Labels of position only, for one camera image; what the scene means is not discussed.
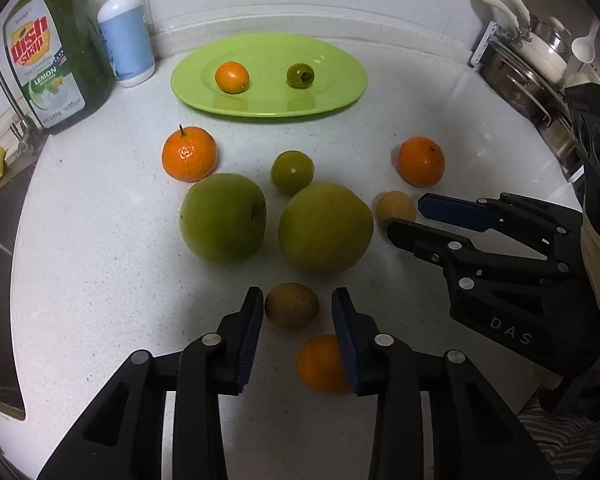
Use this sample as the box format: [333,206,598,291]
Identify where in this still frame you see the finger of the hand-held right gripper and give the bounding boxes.
[417,192,583,266]
[386,219,581,286]

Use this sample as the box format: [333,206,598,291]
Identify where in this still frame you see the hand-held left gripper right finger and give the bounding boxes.
[331,287,556,480]

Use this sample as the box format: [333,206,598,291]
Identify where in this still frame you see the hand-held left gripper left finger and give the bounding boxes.
[37,286,265,480]

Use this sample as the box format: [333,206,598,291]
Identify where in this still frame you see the small orange kumquat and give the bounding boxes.
[296,334,353,396]
[215,61,251,95]

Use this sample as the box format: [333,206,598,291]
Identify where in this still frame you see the small brown longan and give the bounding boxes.
[264,282,321,331]
[376,190,417,231]

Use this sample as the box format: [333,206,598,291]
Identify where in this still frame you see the large green apple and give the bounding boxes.
[179,173,267,263]
[278,183,374,274]

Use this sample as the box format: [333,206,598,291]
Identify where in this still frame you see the small green jujube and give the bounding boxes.
[271,150,315,196]
[286,63,315,89]

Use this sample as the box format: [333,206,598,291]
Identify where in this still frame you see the mandarin orange with stem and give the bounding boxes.
[161,124,218,183]

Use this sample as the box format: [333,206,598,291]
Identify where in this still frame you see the green oval plate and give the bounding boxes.
[170,32,370,119]

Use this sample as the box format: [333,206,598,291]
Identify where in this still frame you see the person's striped clothing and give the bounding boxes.
[517,395,600,480]

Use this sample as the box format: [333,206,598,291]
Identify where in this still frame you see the steel pot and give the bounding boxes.
[480,40,583,171]

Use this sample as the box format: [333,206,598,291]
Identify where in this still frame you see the white ladle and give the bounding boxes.
[571,15,600,64]

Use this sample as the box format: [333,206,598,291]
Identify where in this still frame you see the steel sink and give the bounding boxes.
[0,160,46,422]

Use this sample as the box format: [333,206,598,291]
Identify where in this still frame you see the white blue pump bottle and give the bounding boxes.
[97,0,156,88]

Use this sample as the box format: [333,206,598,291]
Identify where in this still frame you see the green dish soap bottle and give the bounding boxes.
[2,0,113,136]

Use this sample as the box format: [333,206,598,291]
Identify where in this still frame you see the slim chrome faucet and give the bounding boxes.
[0,42,37,155]

